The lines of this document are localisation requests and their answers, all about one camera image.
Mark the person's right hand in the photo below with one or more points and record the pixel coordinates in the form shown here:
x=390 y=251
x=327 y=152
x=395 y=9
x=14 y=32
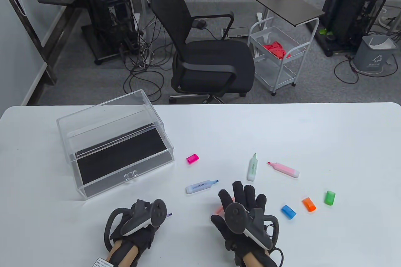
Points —
x=241 y=193

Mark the person's left hand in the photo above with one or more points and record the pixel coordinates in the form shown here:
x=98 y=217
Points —
x=144 y=242

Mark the green highlighter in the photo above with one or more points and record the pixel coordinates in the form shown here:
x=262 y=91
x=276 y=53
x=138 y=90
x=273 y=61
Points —
x=252 y=170

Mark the orange highlighter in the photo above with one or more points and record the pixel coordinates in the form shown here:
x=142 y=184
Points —
x=219 y=209

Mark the blue highlighter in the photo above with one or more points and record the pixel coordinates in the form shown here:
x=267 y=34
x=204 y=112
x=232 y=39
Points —
x=200 y=186

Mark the blue highlighter cap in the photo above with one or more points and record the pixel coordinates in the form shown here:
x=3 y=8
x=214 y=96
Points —
x=288 y=212

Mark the pink highlighter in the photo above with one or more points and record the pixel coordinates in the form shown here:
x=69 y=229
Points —
x=286 y=170

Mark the magenta highlighter cap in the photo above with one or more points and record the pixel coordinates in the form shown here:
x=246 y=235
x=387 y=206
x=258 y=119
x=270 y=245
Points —
x=192 y=159

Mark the orange highlighter cap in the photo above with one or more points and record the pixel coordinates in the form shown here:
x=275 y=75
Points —
x=309 y=204

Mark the green highlighter cap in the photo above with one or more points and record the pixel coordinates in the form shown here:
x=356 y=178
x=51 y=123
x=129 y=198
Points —
x=330 y=197

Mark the person's right forearm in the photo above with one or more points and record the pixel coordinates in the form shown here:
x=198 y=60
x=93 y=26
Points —
x=250 y=260

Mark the grey left hand controller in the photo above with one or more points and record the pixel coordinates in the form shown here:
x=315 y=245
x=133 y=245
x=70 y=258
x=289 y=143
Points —
x=147 y=220

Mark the black wrist module white label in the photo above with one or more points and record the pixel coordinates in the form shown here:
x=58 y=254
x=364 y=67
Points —
x=103 y=262

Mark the clear acrylic drawer box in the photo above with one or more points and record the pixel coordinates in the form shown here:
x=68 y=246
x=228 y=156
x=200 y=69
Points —
x=119 y=154

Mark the white rolling cart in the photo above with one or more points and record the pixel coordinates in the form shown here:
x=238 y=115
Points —
x=282 y=69

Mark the black office chair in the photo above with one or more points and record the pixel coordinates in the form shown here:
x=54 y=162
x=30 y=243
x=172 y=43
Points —
x=216 y=57

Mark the red cloth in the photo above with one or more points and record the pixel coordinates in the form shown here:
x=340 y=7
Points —
x=275 y=49

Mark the small green plant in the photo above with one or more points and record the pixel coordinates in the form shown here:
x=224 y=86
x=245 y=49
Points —
x=325 y=33

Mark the grey trash bin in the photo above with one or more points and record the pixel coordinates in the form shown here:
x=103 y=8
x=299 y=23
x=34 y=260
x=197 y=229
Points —
x=374 y=55

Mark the dark side table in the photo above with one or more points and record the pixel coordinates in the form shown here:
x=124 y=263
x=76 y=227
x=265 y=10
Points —
x=288 y=5

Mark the black equipment rack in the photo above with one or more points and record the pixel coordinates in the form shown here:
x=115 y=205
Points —
x=347 y=7

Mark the black computer tower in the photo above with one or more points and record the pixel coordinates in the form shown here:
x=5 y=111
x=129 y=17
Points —
x=106 y=16

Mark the black frame post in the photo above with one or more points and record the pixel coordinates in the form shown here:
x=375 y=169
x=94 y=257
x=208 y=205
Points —
x=25 y=26

